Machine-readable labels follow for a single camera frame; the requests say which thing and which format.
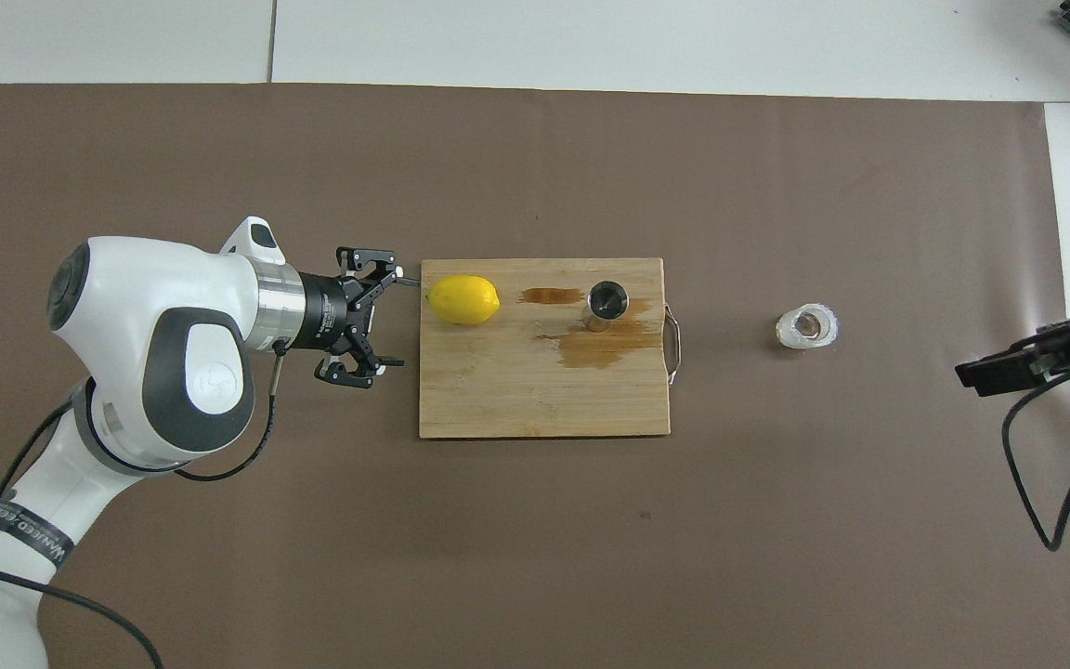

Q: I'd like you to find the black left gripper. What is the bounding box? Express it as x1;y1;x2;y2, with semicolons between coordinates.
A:
298;246;421;389

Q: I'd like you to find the small clear glass cup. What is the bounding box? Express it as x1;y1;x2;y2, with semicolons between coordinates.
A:
775;302;841;352

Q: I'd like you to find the steel cocktail jigger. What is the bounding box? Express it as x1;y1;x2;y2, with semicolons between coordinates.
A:
581;281;631;334

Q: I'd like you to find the yellow lemon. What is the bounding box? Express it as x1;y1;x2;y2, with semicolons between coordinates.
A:
426;274;502;326

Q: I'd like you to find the wooden cutting board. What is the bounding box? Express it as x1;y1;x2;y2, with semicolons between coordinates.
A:
419;257;685;440

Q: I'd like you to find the brown paper table mat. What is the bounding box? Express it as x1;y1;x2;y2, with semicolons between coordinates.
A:
0;82;1070;669

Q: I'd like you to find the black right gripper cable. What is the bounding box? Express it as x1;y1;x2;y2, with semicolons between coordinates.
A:
1002;339;1070;552

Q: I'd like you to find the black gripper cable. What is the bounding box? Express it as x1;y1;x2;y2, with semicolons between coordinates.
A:
1002;339;1070;552
0;344;283;669

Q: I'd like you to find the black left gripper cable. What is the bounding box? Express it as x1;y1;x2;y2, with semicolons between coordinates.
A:
0;344;283;669

